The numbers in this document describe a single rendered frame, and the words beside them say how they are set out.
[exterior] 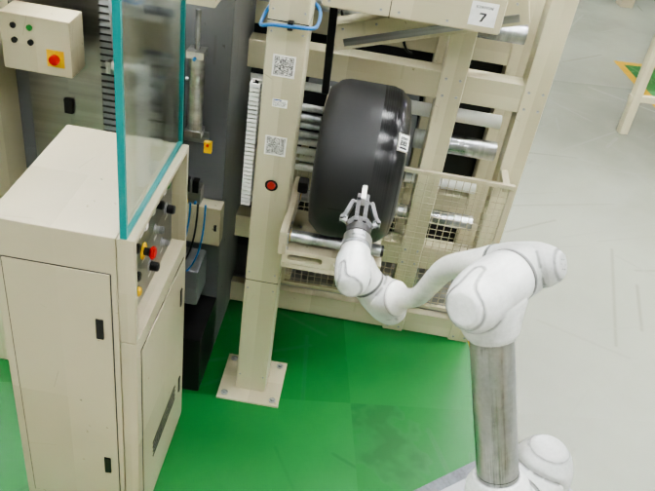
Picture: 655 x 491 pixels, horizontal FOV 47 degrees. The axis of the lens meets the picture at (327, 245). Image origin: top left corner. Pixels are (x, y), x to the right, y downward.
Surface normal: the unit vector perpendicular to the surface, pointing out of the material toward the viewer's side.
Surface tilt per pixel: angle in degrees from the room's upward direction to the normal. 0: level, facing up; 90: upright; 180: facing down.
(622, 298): 0
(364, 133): 42
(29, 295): 90
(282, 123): 90
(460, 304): 83
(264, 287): 90
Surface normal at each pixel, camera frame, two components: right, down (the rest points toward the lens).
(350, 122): 0.04, -0.31
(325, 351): 0.13, -0.80
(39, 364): -0.11, 0.57
